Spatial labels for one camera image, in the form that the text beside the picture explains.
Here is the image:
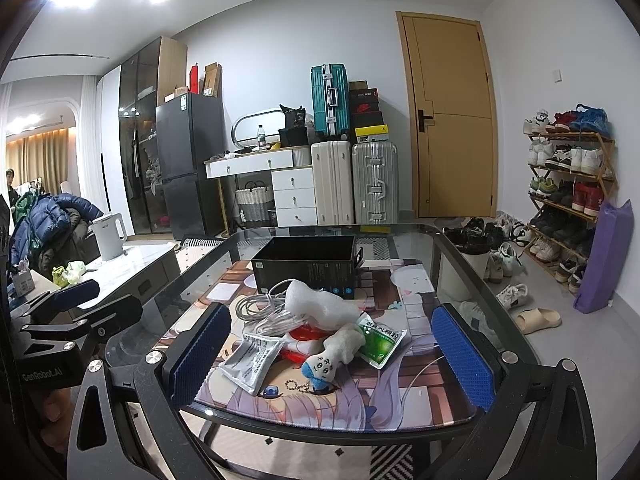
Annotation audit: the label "silver foil pouch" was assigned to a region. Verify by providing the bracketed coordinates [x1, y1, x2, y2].
[218, 333, 284, 396]

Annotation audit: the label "white cable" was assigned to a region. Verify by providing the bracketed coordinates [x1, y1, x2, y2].
[233, 282, 309, 337]

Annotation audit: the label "green medicine pouch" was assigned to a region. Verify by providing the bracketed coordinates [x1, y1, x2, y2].
[357, 313, 408, 370]

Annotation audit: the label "red white packet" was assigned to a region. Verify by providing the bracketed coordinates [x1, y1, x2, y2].
[280, 324, 330, 365]

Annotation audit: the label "white plush toy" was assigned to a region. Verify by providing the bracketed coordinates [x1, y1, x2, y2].
[300, 323, 364, 391]

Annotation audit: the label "white foam block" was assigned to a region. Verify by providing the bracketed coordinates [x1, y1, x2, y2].
[284, 280, 360, 332]

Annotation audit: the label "anime print desk mat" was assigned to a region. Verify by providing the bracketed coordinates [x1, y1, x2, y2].
[150, 259, 478, 432]

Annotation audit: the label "beige slipper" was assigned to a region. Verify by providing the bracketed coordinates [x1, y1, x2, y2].
[514, 308, 562, 335]

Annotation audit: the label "white low cabinet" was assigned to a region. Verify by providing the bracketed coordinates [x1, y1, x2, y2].
[29, 238, 182, 311]

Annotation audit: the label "white sneaker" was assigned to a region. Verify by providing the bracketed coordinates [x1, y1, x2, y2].
[497, 284, 528, 311]

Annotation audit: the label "blue down jacket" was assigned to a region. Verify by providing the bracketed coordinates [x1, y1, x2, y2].
[10, 192, 103, 266]

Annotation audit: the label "white electric kettle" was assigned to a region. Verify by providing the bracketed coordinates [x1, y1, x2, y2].
[90, 212, 126, 261]

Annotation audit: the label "black cardboard box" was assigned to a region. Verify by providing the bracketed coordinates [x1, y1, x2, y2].
[252, 235, 361, 299]

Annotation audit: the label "woven basket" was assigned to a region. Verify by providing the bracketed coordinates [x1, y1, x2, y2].
[235, 181, 274, 228]

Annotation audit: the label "purple bag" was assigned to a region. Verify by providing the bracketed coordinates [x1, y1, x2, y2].
[574, 200, 634, 314]

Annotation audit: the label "silver suitcase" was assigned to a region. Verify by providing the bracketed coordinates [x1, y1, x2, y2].
[352, 141, 399, 226]

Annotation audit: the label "black refrigerator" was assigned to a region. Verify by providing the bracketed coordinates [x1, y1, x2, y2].
[156, 92, 226, 240]

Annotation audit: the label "white drawer desk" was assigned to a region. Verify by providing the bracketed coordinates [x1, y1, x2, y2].
[205, 146, 318, 228]

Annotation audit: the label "wooden shoe rack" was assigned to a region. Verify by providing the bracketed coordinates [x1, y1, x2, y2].
[525, 126, 617, 295]

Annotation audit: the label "water bottle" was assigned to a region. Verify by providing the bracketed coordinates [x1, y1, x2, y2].
[257, 125, 268, 151]

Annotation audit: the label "cream suitcase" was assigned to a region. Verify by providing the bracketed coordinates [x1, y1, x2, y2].
[311, 141, 355, 226]

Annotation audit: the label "wooden door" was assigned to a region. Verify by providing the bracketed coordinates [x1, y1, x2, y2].
[397, 12, 498, 218]

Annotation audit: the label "dark glass cabinet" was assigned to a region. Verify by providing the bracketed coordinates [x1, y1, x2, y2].
[118, 36, 186, 235]

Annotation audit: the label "stacked shoe boxes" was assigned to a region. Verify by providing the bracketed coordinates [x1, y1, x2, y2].
[348, 80, 390, 143]

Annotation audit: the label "teal suitcase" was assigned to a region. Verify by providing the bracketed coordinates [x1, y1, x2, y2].
[310, 63, 350, 141]

